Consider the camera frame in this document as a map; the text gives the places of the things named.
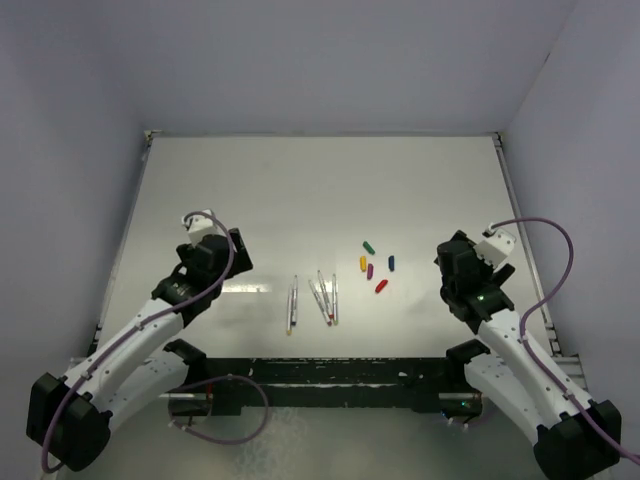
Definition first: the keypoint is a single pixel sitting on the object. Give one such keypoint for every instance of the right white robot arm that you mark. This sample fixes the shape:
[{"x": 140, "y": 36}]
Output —
[{"x": 572, "y": 435}]

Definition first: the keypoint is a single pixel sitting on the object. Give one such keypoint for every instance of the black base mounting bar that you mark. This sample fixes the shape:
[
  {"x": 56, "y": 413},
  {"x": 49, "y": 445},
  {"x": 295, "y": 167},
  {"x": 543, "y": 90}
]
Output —
[{"x": 224, "y": 386}]

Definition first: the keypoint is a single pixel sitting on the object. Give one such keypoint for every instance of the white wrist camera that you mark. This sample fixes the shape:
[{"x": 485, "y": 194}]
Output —
[
  {"x": 495, "y": 247},
  {"x": 199, "y": 225}
]

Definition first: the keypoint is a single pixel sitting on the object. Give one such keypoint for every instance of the yellow whiteboard marker pen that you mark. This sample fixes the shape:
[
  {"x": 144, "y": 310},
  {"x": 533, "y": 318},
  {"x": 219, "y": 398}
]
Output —
[{"x": 289, "y": 311}]

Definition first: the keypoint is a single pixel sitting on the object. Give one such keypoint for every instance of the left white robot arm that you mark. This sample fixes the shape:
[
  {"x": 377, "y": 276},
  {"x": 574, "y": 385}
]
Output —
[{"x": 72, "y": 416}]

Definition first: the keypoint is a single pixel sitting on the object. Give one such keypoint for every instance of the purple whiteboard marker pen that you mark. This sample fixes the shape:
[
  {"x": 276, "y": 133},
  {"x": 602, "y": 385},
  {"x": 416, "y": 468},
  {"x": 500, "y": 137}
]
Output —
[{"x": 320, "y": 303}]

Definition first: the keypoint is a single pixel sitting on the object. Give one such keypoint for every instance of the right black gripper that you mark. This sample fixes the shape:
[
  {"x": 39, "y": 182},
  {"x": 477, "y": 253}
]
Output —
[{"x": 496, "y": 277}]

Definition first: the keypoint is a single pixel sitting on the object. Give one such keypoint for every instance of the green pen cap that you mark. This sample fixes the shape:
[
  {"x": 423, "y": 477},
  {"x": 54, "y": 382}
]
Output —
[{"x": 368, "y": 247}]

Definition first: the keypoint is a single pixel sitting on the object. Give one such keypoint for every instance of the red pen cap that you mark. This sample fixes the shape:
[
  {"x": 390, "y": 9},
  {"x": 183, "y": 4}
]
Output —
[{"x": 381, "y": 285}]

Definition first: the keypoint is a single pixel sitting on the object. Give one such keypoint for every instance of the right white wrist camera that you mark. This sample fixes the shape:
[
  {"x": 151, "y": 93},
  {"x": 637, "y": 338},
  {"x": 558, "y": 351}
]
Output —
[{"x": 495, "y": 247}]

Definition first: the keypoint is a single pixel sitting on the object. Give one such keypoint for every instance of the green whiteboard marker pen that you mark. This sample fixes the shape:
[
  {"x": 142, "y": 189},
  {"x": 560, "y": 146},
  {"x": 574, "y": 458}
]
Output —
[{"x": 334, "y": 300}]

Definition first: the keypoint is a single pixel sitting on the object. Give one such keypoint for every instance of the red whiteboard marker pen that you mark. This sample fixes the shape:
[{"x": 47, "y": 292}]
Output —
[{"x": 325, "y": 297}]

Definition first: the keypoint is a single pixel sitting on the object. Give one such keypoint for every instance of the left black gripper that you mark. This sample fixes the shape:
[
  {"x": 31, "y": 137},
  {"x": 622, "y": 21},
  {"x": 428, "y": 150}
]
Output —
[{"x": 241, "y": 261}]

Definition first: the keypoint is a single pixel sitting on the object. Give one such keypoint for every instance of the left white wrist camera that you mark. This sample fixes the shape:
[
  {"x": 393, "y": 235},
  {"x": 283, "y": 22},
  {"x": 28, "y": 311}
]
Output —
[{"x": 199, "y": 225}]

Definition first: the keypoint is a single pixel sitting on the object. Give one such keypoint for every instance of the aluminium frame rail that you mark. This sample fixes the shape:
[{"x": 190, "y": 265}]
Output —
[{"x": 551, "y": 332}]

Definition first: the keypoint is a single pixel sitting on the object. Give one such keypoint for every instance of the blue whiteboard marker pen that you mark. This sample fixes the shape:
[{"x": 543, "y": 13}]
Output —
[{"x": 294, "y": 301}]

